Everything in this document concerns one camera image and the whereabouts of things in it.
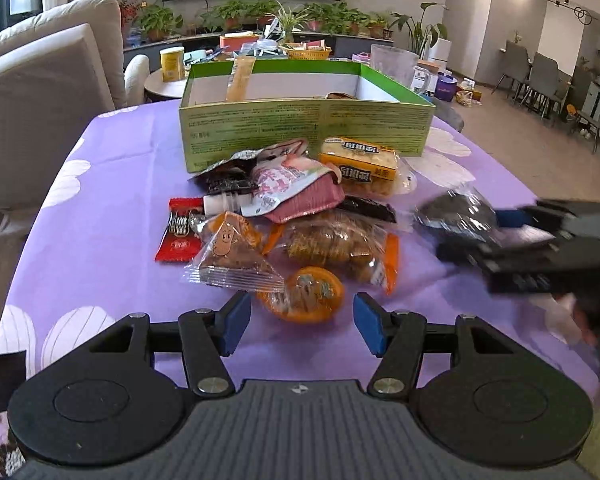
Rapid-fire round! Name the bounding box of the orange round jelly cup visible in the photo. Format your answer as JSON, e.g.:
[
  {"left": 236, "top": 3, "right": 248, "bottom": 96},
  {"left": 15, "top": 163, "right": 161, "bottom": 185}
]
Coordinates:
[{"left": 257, "top": 266, "right": 344, "bottom": 324}]

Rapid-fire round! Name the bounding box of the dark seaweed snack packet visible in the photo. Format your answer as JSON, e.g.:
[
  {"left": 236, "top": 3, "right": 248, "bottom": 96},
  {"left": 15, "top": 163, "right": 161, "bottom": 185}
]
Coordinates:
[{"left": 413, "top": 186, "right": 496, "bottom": 243}]

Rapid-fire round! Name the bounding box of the yellow cracker packet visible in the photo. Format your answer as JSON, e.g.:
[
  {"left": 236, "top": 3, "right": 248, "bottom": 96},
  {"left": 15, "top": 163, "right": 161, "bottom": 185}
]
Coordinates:
[{"left": 318, "top": 136, "right": 417, "bottom": 200}]

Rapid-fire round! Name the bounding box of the long gold snack stick packet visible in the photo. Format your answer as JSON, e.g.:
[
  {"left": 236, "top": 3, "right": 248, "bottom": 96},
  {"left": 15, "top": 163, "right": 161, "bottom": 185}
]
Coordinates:
[{"left": 225, "top": 55, "right": 256, "bottom": 102}]

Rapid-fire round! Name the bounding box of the red chips bag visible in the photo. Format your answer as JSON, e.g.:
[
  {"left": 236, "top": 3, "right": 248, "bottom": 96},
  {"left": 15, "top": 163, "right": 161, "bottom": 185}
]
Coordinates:
[{"left": 325, "top": 91, "right": 358, "bottom": 100}]

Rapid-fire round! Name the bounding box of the triangular clear snack packet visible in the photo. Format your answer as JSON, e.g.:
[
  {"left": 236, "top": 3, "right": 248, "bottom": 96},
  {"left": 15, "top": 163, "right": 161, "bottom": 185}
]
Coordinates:
[{"left": 182, "top": 212, "right": 285, "bottom": 292}]

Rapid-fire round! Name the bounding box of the brown biscuits clear packet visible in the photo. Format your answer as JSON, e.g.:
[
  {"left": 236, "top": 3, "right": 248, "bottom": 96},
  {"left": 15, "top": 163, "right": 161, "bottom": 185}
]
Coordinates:
[{"left": 263, "top": 209, "right": 400, "bottom": 294}]

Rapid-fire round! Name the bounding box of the small red snack packet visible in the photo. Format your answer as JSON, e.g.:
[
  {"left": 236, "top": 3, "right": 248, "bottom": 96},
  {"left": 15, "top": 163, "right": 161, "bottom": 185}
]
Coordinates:
[{"left": 155, "top": 197, "right": 204, "bottom": 263}]

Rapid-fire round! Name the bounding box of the purple floral tablecloth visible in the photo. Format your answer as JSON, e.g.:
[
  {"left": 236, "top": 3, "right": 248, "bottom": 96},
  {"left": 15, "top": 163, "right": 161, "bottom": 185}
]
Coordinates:
[{"left": 0, "top": 101, "right": 600, "bottom": 396}]

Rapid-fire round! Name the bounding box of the pink white snack pouch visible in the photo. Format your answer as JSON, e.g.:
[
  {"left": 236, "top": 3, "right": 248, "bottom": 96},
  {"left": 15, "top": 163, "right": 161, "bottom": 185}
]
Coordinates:
[{"left": 240, "top": 154, "right": 344, "bottom": 224}]

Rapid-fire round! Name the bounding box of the purple gift bag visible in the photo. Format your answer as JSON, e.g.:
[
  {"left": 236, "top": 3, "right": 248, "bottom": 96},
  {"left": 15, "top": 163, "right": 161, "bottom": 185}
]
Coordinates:
[{"left": 434, "top": 73, "right": 457, "bottom": 102}]

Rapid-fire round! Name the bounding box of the green cardboard box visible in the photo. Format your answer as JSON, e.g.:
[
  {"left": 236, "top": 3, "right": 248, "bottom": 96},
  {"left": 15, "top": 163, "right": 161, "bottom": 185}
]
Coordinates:
[{"left": 180, "top": 58, "right": 434, "bottom": 174}]

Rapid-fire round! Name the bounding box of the clear glass mug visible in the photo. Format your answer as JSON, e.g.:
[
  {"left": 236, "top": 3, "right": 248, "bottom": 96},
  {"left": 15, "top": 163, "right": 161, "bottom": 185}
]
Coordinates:
[{"left": 370, "top": 44, "right": 431, "bottom": 94}]

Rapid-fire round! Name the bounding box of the round white coffee table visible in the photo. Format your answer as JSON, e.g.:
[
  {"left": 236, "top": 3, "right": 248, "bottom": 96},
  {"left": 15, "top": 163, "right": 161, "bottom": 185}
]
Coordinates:
[{"left": 144, "top": 70, "right": 186, "bottom": 102}]

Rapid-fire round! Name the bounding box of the yellow canister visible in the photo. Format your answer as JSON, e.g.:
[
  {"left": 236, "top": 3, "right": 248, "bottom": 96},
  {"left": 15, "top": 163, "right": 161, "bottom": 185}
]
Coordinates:
[{"left": 159, "top": 47, "right": 185, "bottom": 82}]

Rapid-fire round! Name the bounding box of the tv console cabinet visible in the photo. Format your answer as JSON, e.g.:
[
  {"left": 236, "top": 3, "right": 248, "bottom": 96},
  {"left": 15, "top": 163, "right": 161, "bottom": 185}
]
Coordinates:
[{"left": 122, "top": 29, "right": 397, "bottom": 73}]

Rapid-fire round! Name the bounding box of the yellow woven basket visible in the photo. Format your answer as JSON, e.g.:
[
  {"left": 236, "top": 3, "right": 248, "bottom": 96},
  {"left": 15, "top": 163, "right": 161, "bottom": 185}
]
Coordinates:
[{"left": 284, "top": 47, "right": 332, "bottom": 61}]

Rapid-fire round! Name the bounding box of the beige sofa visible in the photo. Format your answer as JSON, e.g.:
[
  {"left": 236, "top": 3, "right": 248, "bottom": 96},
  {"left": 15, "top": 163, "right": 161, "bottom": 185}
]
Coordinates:
[{"left": 0, "top": 0, "right": 149, "bottom": 216}]

